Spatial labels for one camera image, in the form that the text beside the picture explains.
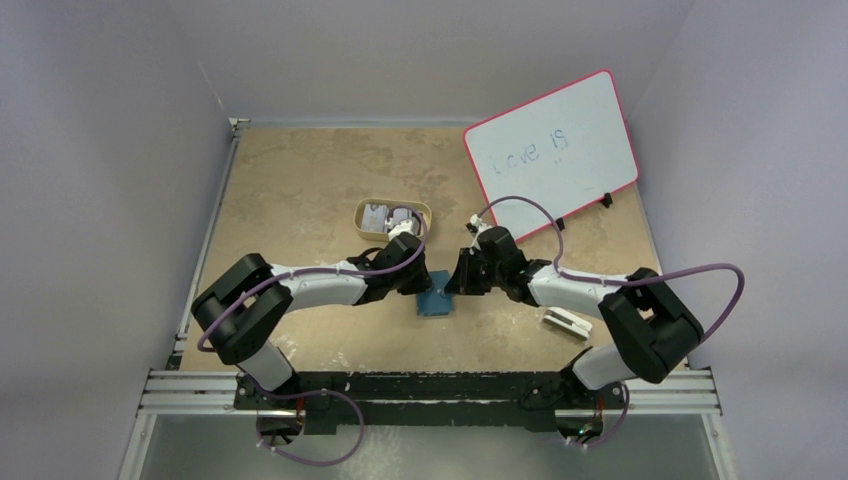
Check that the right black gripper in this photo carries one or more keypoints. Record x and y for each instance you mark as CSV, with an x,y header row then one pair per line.
x,y
461,278

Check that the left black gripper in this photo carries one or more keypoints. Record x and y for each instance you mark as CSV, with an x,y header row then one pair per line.
x,y
421,284

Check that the blue card holder wallet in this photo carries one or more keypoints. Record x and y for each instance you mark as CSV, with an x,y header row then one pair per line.
x,y
435,302

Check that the credit cards stack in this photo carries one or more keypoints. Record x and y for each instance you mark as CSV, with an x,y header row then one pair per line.
x,y
374,218

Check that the tan oval tray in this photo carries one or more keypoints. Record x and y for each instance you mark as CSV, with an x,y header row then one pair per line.
x,y
398,210

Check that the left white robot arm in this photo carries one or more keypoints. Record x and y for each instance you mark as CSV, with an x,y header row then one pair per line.
x,y
241,309

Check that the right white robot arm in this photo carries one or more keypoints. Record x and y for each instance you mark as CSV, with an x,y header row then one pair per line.
x,y
651,329

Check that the white black eraser block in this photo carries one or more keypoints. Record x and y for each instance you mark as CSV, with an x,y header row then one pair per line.
x,y
568,322

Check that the pink framed whiteboard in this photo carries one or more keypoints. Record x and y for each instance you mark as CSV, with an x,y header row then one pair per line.
x,y
554,155

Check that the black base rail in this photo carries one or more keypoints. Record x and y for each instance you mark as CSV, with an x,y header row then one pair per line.
x,y
537,401

